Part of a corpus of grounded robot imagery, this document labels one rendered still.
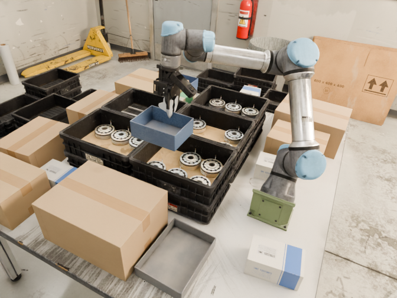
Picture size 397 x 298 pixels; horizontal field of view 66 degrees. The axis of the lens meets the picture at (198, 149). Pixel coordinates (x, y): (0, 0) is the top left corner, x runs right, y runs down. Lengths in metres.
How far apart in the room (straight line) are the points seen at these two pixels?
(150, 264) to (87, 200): 0.34
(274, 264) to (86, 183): 0.78
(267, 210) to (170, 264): 0.47
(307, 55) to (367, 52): 2.80
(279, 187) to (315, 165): 0.19
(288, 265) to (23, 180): 1.10
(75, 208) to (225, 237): 0.61
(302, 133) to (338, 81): 2.85
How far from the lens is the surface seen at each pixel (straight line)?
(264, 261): 1.19
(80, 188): 1.28
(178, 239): 1.31
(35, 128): 1.80
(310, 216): 1.52
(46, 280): 2.17
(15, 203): 1.44
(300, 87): 1.23
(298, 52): 1.22
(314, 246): 1.41
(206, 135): 1.67
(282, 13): 4.19
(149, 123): 1.30
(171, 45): 1.14
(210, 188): 1.19
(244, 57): 1.31
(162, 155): 1.51
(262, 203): 1.35
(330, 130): 1.85
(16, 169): 1.53
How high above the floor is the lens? 1.74
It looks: 36 degrees down
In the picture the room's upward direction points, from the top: 4 degrees clockwise
